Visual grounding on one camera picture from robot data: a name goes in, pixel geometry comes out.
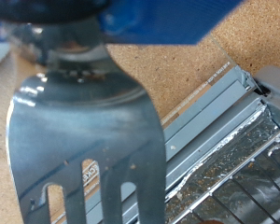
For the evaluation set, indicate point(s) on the metal spatula with blue grip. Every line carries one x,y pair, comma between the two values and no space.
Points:
84,124

